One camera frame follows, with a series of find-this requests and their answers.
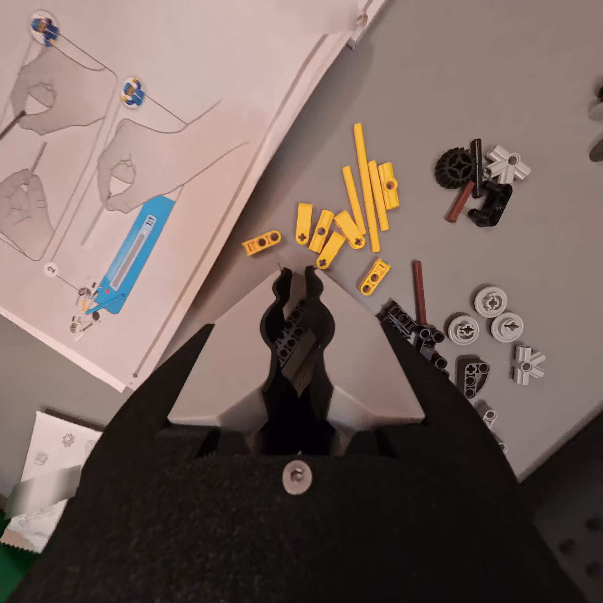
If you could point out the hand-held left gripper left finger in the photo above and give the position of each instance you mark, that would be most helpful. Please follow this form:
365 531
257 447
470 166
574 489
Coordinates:
221 372

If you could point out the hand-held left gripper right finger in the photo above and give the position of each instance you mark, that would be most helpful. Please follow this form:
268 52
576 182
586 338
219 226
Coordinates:
372 372

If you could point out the black angled lego beam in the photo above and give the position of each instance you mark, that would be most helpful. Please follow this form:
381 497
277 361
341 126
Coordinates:
438 362

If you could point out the row of dark grey lego beams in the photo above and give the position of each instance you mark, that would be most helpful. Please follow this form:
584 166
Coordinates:
292 329

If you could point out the printed white paper bag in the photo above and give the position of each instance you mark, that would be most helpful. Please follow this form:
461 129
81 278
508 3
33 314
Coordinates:
56 438

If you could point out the black square lego connector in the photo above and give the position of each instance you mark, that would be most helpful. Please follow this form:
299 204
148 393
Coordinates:
398 316

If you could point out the black lego pin connector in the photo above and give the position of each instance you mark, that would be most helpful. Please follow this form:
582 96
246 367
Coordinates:
431 335

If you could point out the dark grey lego piece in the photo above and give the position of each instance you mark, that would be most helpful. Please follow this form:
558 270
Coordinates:
472 377

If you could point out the yellow lego connector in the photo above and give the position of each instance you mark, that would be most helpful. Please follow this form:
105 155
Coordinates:
388 186
349 230
305 224
321 231
331 249

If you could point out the medium light grey lego beam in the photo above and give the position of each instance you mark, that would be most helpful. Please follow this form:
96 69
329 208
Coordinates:
503 447

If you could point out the light grey star lego piece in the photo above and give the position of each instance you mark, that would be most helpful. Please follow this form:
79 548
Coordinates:
527 365
508 165

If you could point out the long yellow lego axle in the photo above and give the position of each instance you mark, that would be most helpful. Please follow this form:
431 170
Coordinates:
367 188

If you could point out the short dark red lego axle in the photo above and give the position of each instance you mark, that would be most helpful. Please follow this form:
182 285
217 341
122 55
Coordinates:
460 202

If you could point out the black lego connector piece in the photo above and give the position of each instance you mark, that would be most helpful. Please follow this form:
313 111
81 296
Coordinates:
492 207

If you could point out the black lego gear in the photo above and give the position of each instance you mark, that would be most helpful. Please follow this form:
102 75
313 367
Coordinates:
454 167

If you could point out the black lego axle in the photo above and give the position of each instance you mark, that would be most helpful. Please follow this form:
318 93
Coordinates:
477 167

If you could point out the lego instruction booklet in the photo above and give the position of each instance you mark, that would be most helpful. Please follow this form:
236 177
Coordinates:
165 141

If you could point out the green plastic bin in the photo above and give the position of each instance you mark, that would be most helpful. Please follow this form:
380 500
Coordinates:
14 565

